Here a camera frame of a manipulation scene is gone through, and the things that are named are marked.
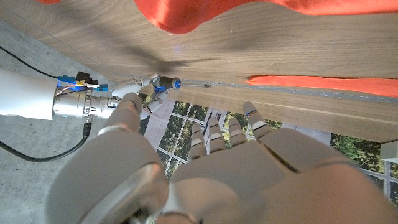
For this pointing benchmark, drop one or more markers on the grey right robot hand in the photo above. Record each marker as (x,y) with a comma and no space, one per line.
(127,85)

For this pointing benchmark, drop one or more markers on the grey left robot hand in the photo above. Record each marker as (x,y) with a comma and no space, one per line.
(248,186)

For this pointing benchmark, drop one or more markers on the orange ribbon roll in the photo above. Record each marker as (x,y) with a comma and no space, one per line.
(186,15)

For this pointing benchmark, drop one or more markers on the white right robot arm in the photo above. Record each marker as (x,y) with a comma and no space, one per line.
(25,93)

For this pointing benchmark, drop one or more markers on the printed window backdrop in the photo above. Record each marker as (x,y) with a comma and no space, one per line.
(180,130)

